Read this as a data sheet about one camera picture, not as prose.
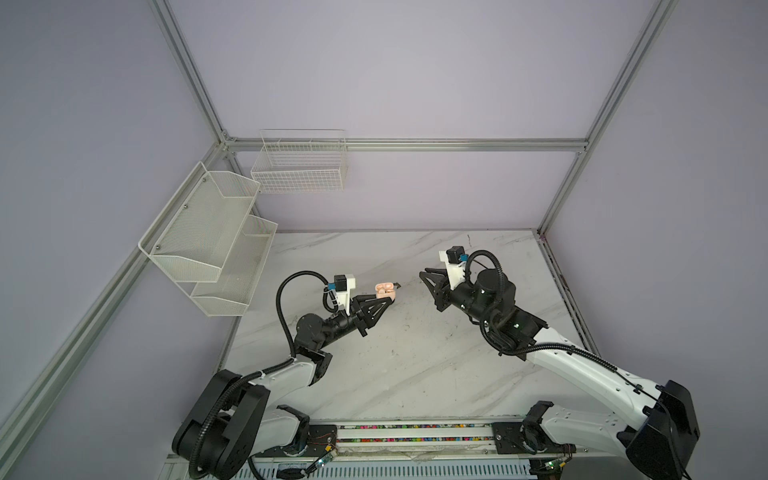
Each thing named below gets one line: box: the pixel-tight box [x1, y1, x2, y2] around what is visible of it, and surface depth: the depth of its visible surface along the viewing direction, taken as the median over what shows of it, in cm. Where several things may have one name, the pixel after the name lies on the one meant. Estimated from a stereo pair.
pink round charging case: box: [375, 282, 396, 300], surface depth 72 cm
